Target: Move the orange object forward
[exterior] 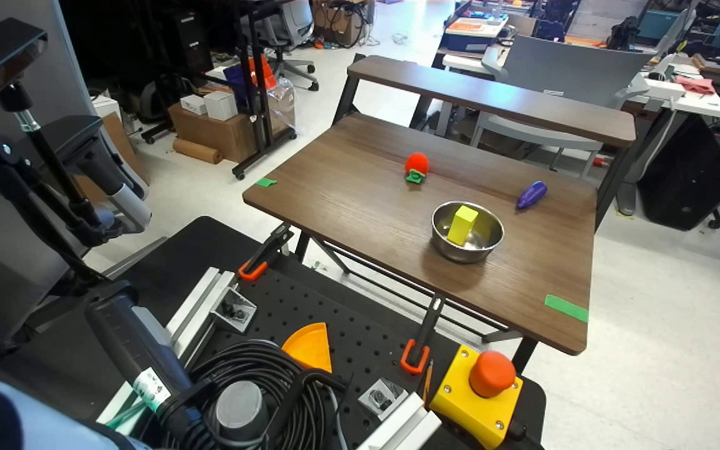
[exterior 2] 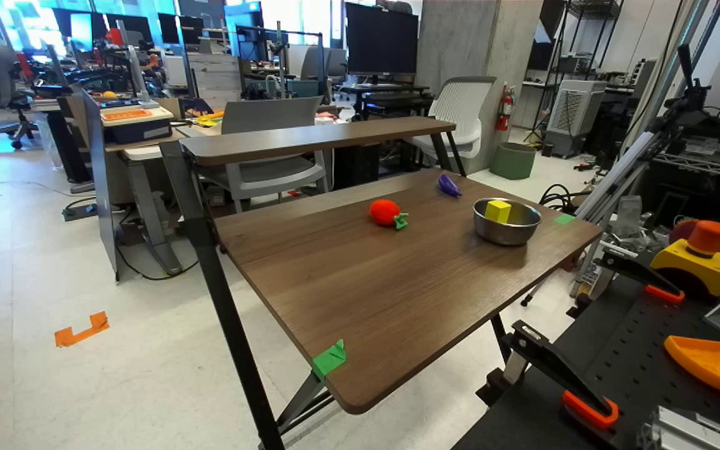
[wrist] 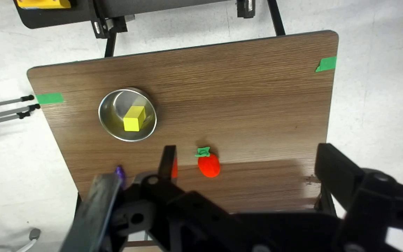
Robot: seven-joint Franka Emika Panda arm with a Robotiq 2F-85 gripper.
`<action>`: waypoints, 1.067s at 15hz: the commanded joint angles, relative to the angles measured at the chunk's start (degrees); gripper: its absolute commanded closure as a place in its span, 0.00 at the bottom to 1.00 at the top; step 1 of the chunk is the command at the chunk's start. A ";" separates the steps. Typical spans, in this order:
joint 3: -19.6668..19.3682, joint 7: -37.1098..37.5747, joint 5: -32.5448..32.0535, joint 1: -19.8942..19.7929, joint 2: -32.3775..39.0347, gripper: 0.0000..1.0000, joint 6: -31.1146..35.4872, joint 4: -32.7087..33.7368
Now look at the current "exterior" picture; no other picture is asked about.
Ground orange toy carrot green leaf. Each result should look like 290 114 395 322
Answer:
402 151 435 187

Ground wooden table black legs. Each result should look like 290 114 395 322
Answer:
243 112 600 377

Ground steel bowl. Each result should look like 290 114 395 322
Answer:
429 197 507 264

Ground yellow block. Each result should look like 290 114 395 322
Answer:
445 206 480 247

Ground black perforated base board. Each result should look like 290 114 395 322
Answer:
0 214 544 450

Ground orange triangular plastic piece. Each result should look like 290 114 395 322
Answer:
279 319 335 376

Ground black metal floor stand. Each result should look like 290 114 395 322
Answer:
230 0 300 182

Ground purple toy eggplant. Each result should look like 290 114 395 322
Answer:
515 178 549 213

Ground cardboard box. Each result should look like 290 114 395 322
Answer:
168 77 300 166

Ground long brown bench table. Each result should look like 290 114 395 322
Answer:
333 52 637 151

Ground black office swivel chair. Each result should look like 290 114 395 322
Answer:
257 0 323 96

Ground yellow emergency stop red button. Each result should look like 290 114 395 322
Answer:
429 342 527 450

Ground long green tape strip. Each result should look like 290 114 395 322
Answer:
542 293 593 324

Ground grey chair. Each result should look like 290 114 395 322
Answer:
467 32 658 173

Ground black bag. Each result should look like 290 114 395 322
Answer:
635 109 720 233

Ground white desk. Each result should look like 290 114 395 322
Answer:
624 52 720 121

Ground black clamp orange handle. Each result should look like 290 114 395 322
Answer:
397 296 448 377
235 221 295 284

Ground small metal corner bracket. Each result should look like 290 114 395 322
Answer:
212 289 259 336
357 377 410 423

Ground black cable bundle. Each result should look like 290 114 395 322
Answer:
157 336 354 450

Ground aluminium extrusion rail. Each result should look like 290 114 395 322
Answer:
94 264 243 428
354 391 445 450

